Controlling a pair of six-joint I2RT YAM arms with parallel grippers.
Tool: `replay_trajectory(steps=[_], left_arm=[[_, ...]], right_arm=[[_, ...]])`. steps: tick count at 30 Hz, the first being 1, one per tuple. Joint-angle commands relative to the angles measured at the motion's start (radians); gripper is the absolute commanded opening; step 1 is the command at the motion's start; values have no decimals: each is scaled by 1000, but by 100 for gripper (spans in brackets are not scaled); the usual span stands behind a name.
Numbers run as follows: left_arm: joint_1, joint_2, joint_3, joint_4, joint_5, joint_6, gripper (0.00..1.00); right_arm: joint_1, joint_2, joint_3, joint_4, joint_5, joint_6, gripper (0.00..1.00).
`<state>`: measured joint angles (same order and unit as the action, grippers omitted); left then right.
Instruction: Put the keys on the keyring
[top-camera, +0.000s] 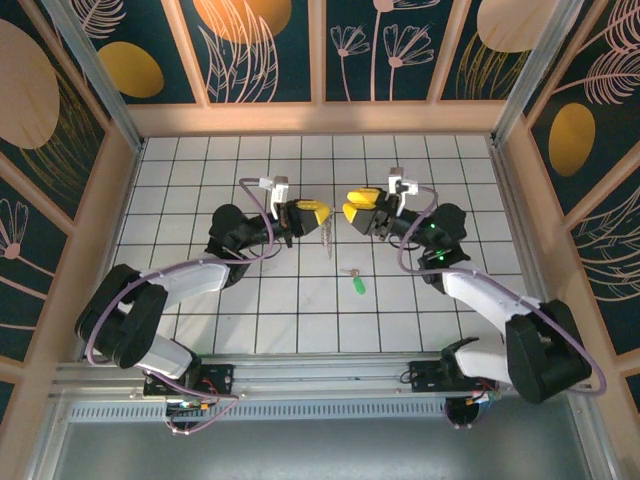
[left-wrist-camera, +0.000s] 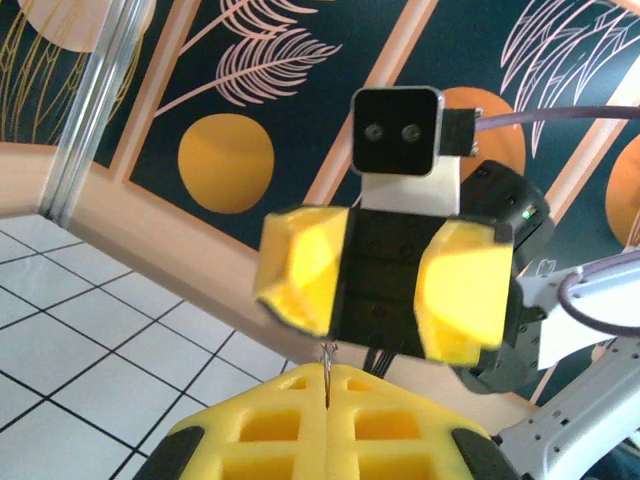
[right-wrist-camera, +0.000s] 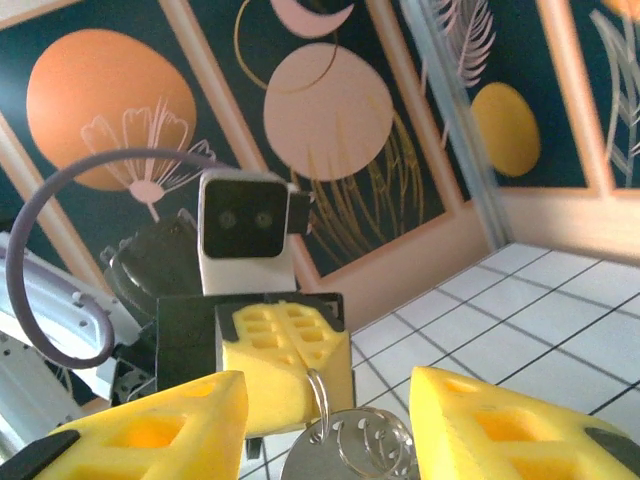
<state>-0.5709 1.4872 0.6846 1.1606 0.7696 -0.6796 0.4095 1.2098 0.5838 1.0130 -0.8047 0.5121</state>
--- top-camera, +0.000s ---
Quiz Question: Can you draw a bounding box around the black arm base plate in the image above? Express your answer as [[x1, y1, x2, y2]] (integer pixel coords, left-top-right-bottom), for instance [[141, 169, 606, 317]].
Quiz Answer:
[[408, 359, 501, 396], [143, 363, 235, 397]]

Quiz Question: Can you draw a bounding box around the green headed key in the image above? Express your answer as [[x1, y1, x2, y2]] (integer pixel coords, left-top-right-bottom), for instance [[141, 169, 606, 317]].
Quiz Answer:
[[340, 267, 367, 295]]

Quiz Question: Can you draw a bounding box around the grey metal panel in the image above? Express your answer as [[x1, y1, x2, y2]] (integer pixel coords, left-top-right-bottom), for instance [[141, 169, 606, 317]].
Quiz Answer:
[[49, 417, 601, 480]]

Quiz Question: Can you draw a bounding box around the aluminium side track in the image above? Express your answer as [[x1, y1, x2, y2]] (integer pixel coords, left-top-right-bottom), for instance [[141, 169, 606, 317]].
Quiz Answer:
[[487, 144, 561, 356]]

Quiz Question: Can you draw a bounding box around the aluminium frame post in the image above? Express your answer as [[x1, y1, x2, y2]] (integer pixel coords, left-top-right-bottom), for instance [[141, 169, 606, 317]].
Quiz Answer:
[[492, 0, 587, 147], [42, 0, 149, 154]]

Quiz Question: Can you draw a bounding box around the small circuit board with wires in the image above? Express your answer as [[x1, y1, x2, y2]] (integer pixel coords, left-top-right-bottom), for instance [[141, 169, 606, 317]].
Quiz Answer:
[[167, 397, 224, 416], [464, 387, 501, 406]]

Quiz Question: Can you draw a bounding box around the aluminium mounting rail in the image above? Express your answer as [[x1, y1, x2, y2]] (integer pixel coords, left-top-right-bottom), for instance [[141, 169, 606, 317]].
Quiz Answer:
[[49, 352, 594, 401]]

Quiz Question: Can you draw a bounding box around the clear plastic zip bag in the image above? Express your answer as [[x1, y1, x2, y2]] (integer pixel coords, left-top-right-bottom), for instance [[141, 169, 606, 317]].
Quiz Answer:
[[319, 212, 337, 260]]

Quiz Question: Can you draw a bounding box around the vented metal strip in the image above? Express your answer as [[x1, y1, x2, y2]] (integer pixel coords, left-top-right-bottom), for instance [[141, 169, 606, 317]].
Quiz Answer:
[[67, 402, 451, 422]]

